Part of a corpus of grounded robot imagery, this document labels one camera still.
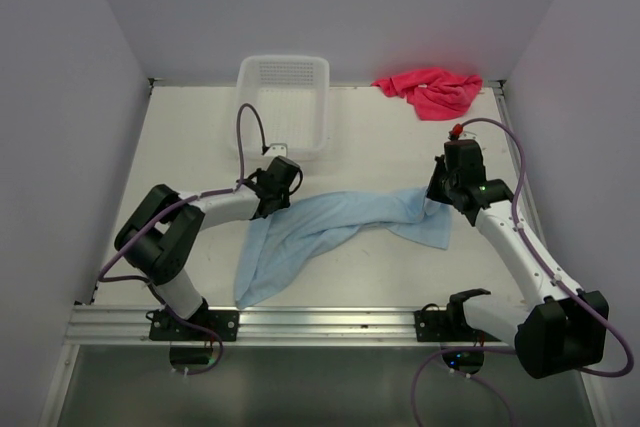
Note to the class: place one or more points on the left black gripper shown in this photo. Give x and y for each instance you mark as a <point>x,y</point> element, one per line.
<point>257,173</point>

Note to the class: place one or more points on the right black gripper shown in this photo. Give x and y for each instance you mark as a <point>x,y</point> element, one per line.
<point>433,191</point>

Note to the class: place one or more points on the light blue towel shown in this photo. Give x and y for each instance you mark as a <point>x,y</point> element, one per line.
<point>277,248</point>

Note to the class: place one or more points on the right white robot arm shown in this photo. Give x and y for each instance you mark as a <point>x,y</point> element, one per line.
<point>555,329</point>

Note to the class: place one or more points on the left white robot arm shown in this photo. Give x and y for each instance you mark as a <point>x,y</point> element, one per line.
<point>158,237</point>

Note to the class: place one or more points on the pink towel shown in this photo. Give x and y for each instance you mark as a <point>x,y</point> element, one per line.
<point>436,94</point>

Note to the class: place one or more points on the white plastic basket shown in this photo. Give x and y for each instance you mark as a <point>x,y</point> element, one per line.
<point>283,99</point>

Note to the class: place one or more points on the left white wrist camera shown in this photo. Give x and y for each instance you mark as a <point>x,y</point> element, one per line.
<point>274,150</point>

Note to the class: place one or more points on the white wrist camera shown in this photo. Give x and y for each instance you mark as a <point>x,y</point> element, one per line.
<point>274,150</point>
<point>459,133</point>

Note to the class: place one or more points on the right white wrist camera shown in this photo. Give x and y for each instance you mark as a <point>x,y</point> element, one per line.
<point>459,133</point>

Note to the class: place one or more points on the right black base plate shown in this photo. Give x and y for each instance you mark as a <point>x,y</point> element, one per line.
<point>433,323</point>

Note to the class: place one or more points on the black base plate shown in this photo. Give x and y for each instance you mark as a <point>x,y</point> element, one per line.
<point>225,323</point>
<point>433,323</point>

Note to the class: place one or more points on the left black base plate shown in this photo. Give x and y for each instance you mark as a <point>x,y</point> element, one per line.
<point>225,323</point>

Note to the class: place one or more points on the aluminium mounting rail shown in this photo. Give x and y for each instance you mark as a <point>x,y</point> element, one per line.
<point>105,325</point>

